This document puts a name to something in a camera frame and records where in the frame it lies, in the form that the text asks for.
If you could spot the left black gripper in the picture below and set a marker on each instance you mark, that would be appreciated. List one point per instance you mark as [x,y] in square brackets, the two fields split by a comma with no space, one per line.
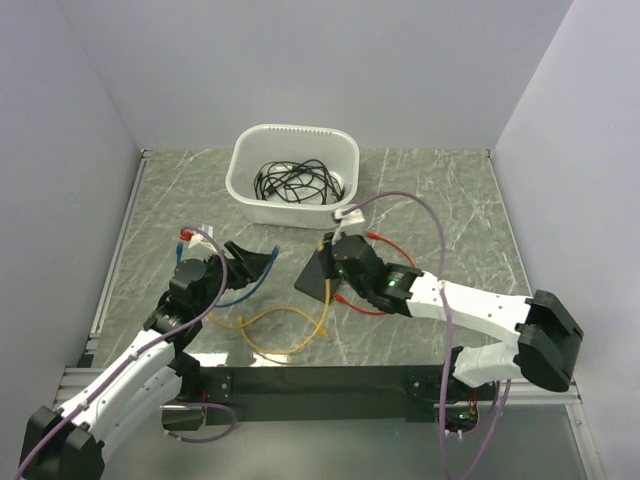
[246,266]

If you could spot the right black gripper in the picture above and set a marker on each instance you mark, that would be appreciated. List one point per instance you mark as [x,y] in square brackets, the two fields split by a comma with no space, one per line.
[337,238]

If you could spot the black network switch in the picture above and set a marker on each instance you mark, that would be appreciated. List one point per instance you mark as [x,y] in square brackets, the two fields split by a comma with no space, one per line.
[319,279]

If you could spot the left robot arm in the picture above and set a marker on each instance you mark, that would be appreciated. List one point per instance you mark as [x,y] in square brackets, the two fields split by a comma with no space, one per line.
[75,440]

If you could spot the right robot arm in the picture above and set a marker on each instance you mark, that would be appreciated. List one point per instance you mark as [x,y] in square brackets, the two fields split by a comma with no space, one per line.
[535,338]

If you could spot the white plastic tub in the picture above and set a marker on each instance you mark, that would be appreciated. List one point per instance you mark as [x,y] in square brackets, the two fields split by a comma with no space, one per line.
[293,176]

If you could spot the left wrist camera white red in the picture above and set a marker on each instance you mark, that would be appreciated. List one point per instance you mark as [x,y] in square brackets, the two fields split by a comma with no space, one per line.
[194,243]

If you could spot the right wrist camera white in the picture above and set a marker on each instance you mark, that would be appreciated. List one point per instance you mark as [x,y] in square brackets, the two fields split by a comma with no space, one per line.
[347,224]

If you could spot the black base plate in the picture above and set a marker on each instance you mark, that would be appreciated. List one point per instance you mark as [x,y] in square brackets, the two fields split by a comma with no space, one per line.
[288,393]

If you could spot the aluminium rail frame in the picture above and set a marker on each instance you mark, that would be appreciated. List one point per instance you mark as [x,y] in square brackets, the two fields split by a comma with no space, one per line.
[456,411]

